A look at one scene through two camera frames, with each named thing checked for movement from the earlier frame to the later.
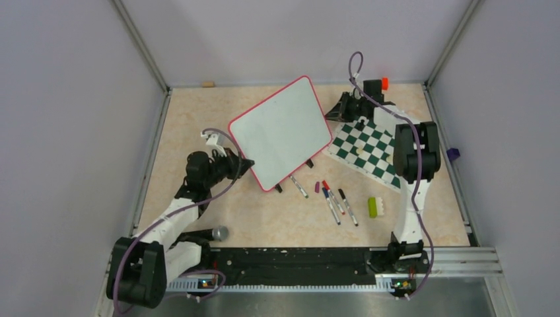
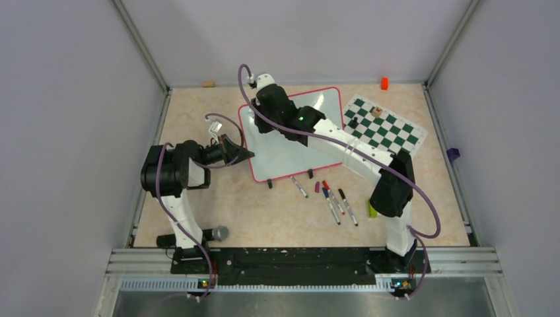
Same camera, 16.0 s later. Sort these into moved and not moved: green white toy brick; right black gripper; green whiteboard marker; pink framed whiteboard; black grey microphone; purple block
Moved: pink framed whiteboard; right black gripper
Not moved: black grey microphone; purple block; green whiteboard marker; green white toy brick
